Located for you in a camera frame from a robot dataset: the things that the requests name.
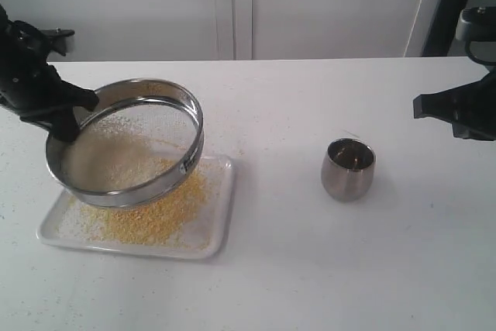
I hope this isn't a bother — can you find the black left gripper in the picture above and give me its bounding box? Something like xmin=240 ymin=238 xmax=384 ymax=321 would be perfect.
xmin=1 ymin=9 xmax=98 ymax=142

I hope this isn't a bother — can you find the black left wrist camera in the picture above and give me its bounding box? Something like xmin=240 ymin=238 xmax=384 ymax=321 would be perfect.
xmin=13 ymin=20 xmax=75 ymax=57

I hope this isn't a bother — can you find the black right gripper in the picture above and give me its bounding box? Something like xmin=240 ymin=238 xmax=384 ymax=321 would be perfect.
xmin=413 ymin=71 xmax=495 ymax=140

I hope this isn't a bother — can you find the stainless steel cup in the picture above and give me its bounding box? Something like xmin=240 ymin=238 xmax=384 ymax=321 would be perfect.
xmin=321 ymin=138 xmax=376 ymax=202

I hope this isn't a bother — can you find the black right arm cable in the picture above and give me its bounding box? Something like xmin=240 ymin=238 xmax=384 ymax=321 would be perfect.
xmin=464 ymin=38 xmax=496 ymax=64

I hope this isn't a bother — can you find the round steel sieve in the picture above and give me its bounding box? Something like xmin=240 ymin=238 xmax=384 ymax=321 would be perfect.
xmin=45 ymin=78 xmax=205 ymax=209

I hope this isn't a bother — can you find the yellow grain mixture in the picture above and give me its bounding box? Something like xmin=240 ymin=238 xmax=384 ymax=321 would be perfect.
xmin=61 ymin=115 xmax=183 ymax=192

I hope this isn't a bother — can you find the white rectangular tray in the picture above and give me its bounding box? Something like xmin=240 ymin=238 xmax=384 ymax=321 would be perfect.
xmin=36 ymin=156 xmax=234 ymax=260

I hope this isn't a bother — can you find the yellow millet on tray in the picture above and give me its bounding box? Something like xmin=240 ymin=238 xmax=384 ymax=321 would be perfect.
xmin=55 ymin=160 xmax=222 ymax=248

